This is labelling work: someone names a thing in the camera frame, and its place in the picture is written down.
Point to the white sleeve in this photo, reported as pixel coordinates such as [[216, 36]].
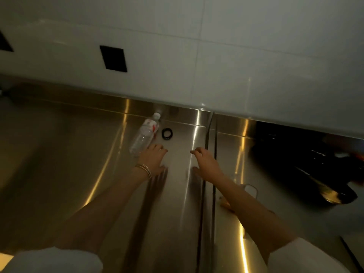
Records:
[[304, 258], [54, 261]]

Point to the person's right thumb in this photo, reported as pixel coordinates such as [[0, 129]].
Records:
[[197, 170]]

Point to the metal ladle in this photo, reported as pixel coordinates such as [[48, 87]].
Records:
[[337, 193]]

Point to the person's left forearm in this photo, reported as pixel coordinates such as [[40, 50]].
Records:
[[105, 207]]

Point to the person's right hand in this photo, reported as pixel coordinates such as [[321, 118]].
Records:
[[209, 167]]

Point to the white left sleeve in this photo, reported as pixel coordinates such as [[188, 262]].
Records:
[[54, 261]]

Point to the person's left thumb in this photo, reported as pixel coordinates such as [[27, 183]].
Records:
[[161, 170]]

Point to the black wok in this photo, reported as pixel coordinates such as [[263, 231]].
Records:
[[298, 156]]

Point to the black wall socket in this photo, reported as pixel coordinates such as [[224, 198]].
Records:
[[113, 58]]

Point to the white right sleeve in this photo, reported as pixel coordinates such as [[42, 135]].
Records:
[[304, 258]]

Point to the clear plastic water bottle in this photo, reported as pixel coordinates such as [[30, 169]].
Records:
[[143, 135]]

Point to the person's right forearm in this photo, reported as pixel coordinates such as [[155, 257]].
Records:
[[250, 213]]

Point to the person's left hand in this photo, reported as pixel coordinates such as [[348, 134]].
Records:
[[152, 163]]

